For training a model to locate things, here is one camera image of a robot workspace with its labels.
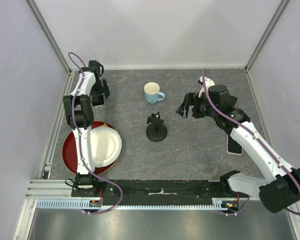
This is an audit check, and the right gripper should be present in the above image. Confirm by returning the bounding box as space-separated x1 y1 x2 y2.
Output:
175 92 219 119

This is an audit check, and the black round-base phone stand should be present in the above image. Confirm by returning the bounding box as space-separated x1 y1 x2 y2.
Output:
146 111 168 142

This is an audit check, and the black phone clear case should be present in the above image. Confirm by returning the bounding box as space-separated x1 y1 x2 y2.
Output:
92 100 105 108

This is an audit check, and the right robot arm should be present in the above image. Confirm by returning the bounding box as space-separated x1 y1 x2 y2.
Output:
176 84 300 216

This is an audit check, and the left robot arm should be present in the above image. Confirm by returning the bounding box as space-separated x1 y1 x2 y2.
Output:
63 60 110 197

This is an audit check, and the black phone pink case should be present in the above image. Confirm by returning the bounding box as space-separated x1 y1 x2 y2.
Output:
226 135 243 156

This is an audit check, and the light blue mug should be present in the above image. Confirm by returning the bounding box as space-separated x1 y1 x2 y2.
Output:
144 82 165 105

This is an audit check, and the white paper plate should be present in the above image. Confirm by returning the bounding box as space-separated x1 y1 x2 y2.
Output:
90 126 122 168

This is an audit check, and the red round tray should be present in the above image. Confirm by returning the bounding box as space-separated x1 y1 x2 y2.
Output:
62 121 117 175

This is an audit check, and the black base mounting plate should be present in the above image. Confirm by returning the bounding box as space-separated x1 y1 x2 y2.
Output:
71 178 241 206

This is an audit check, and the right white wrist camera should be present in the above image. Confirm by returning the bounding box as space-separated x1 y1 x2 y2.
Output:
198 76 215 98

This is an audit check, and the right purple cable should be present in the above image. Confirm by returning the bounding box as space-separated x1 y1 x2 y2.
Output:
201 68 300 216

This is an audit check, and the slotted cable duct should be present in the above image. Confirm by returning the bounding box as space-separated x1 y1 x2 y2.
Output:
36 199 238 211

